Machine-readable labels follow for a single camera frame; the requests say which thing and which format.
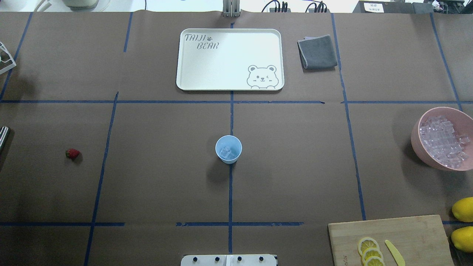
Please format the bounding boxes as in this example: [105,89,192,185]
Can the black box white label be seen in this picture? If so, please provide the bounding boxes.
[353,0,434,14]

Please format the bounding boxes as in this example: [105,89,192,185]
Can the yellow plastic knife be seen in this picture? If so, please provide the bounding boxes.
[385,240,406,266]

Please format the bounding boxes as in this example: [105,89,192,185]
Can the pile of ice cubes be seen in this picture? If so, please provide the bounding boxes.
[418,116,472,169]

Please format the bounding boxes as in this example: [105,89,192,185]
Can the aluminium frame post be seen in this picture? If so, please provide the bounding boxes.
[222,0,241,17]

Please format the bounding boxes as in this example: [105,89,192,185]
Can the white cup rack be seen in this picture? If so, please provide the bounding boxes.
[0,42,17,74]

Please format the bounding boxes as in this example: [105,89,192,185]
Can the lemon slice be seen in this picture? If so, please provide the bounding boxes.
[364,256,385,266]
[357,237,380,256]
[361,249,384,264]

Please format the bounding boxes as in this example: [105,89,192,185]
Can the grey folded cloth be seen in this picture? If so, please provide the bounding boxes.
[297,35,338,70]

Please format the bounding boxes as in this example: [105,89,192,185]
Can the pink bowl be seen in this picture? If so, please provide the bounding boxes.
[411,107,473,171]

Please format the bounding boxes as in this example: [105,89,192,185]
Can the red strawberry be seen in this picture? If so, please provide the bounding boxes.
[65,148,81,160]

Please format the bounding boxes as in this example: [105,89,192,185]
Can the cream bear serving tray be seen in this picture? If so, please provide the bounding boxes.
[176,28,285,91]

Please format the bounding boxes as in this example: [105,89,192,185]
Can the light blue plastic cup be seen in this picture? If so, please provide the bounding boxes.
[215,135,243,164]

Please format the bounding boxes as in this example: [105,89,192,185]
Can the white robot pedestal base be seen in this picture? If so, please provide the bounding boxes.
[180,254,278,266]

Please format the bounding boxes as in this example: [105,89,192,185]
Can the bamboo cutting board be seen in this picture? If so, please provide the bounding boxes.
[328,215,454,266]

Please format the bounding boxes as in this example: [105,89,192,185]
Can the whole yellow lemon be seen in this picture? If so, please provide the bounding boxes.
[451,197,473,222]
[450,226,473,253]

